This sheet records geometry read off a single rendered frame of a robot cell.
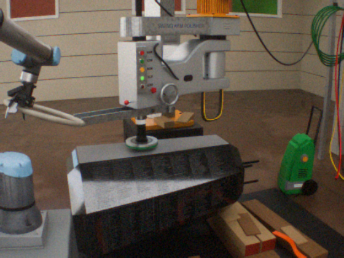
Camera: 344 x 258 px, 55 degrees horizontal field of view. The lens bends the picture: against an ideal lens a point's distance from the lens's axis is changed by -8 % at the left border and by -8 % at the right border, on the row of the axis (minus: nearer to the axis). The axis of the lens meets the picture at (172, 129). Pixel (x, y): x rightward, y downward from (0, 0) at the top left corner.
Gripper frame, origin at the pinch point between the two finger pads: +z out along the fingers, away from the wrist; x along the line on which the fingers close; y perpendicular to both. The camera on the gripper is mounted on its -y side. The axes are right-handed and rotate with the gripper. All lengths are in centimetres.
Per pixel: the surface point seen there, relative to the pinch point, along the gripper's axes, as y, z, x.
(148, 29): 31, -71, 55
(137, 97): 35, -30, 62
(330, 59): 151, -147, 290
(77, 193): 21, 36, 47
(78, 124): 24.3, -6.4, 23.7
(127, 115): 31, -17, 65
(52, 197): -68, 87, 154
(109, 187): 36, 27, 56
